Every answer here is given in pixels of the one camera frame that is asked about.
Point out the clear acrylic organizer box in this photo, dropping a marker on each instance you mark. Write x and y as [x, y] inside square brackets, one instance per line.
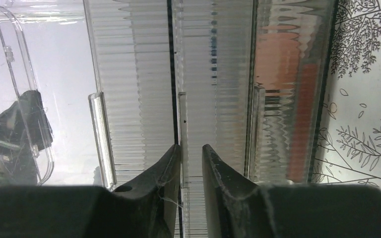
[104, 69]

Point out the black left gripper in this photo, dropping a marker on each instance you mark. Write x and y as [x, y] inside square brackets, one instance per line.
[24, 132]

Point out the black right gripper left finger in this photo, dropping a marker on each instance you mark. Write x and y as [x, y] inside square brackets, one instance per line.
[144, 207]

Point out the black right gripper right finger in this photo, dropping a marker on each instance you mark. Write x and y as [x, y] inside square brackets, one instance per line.
[238, 208]

